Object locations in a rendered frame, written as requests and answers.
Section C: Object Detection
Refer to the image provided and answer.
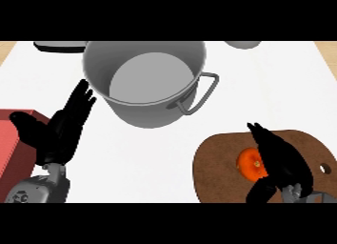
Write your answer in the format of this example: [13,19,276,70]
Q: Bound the orange squash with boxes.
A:
[236,147,270,183]

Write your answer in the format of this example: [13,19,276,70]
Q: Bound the grey round bowl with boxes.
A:
[224,41,262,51]

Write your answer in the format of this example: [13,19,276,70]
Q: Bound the red box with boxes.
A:
[0,109,50,204]

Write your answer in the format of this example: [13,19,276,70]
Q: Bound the brown wooden cutting board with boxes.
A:
[193,129,337,204]

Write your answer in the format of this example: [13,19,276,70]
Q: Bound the grey metal pot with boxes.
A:
[81,41,221,130]

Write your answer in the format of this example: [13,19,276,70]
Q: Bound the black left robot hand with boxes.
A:
[9,78,99,166]

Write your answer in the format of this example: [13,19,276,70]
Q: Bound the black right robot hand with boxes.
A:
[245,122,315,204]

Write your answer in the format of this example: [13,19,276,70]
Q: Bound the dark grey flat appliance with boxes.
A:
[32,41,88,53]

